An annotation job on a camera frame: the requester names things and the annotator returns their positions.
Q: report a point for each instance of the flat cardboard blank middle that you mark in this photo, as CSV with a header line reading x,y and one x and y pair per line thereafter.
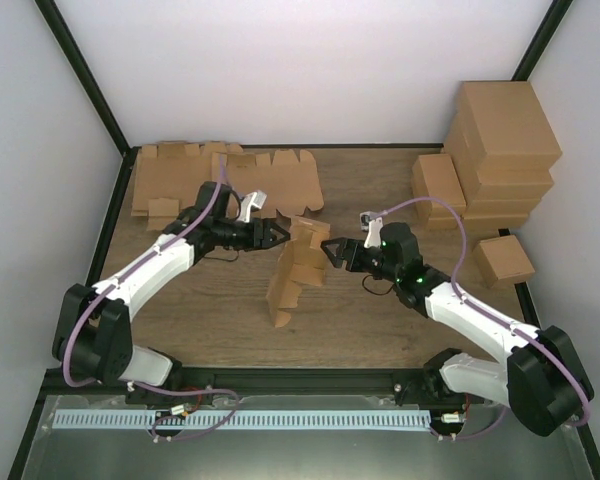
x,y
289,179

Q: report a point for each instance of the lone small folded box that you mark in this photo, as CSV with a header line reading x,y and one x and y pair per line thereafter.
x,y
502,261

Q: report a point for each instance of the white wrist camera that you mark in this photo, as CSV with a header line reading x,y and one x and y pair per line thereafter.
x,y
371,223
253,201

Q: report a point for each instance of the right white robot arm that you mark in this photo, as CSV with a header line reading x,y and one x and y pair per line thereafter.
x,y
535,373

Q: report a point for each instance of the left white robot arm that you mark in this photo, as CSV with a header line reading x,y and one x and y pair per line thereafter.
x,y
93,339

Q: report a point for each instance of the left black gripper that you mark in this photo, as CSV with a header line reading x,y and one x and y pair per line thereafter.
x,y
265,235

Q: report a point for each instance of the large top folded box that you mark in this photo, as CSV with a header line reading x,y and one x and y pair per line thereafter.
x,y
505,126

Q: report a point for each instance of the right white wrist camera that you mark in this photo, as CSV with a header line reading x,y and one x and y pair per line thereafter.
x,y
371,223

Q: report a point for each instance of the cardboard box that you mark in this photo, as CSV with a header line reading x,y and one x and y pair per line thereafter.
x,y
302,262

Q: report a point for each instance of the light blue slotted rail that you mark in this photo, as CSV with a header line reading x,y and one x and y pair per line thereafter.
x,y
287,420

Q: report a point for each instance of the flat cardboard blank left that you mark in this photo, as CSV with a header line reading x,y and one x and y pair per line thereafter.
x,y
168,176

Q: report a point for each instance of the black aluminium frame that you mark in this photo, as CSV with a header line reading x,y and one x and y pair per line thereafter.
x,y
287,380

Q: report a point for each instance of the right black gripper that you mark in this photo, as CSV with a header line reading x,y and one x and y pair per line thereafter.
x,y
345,252

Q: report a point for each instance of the flat cardboard blank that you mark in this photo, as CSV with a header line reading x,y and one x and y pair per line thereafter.
x,y
289,179
168,176

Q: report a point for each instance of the small folded box left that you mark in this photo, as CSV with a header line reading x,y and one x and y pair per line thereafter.
x,y
434,175

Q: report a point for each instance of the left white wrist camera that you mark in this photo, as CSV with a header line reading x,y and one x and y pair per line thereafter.
x,y
253,201

